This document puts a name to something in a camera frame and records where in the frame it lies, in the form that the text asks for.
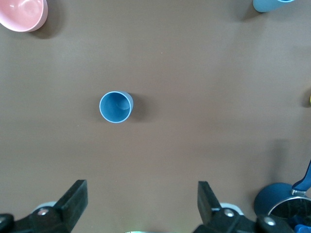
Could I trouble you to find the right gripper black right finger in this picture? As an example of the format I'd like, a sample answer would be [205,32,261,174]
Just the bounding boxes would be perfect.
[193,181,296,233]

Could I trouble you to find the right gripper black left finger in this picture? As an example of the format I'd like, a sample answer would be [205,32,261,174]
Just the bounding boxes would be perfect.
[0,179,88,233]

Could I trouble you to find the pink bowl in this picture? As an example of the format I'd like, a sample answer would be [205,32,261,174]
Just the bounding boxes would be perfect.
[0,0,49,33]

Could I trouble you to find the dark blue saucepan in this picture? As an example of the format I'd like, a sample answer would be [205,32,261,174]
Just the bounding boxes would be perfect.
[254,159,311,233]

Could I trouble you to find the blue plastic cup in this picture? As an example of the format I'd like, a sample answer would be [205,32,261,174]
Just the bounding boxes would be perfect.
[99,91,134,124]
[252,0,295,13]

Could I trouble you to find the glass saucepan lid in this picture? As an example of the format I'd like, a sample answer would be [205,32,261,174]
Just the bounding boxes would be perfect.
[267,195,311,233]

